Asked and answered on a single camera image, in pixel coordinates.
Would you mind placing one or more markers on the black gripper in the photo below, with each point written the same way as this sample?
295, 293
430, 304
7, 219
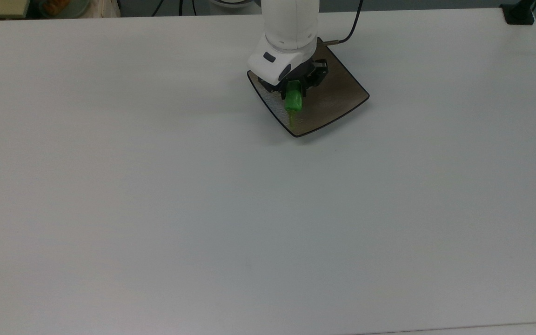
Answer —
315, 72

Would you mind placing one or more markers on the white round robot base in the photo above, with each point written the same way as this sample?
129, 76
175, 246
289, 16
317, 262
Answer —
231, 3

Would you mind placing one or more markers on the green chili pepper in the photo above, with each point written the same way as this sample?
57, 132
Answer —
293, 100

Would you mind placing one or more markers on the green dish with food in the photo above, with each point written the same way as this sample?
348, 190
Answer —
61, 7

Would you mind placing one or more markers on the black table clamp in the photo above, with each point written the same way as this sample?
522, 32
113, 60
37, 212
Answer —
519, 13

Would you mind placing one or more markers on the brown square ceramic plate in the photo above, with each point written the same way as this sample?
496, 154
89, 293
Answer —
333, 100

